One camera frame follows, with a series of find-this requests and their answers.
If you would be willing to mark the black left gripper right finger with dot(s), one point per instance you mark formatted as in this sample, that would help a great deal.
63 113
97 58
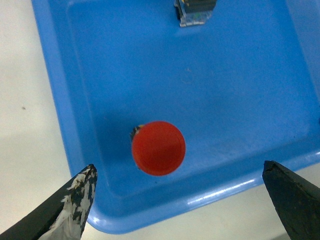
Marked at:
296 201

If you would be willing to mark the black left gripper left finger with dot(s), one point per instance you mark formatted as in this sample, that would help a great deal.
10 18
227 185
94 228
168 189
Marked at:
63 215

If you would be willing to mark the red mushroom push button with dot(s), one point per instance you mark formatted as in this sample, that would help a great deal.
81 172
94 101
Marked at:
158 148

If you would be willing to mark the blue plastic tray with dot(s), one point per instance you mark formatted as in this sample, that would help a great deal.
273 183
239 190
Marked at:
242 88

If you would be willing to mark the green mushroom push button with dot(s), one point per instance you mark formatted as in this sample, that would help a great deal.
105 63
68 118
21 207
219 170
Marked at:
194 12

